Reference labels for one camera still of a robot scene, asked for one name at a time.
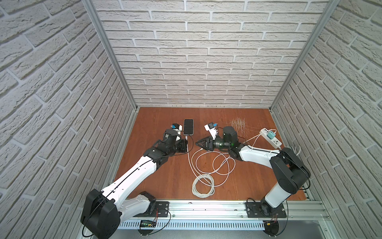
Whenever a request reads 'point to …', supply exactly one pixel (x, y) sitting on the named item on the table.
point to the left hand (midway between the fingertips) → (186, 137)
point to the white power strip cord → (294, 152)
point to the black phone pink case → (188, 126)
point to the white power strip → (274, 142)
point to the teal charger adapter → (270, 135)
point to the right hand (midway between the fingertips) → (193, 147)
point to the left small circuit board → (147, 223)
